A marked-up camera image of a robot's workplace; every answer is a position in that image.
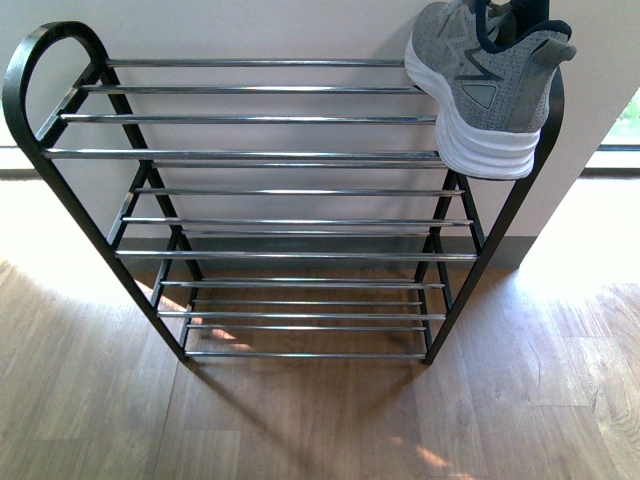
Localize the grey sneaker one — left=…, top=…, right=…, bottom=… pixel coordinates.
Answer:
left=404, top=1, right=576, bottom=180

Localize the black metal shoe rack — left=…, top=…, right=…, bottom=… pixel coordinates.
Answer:
left=2, top=21, right=534, bottom=364

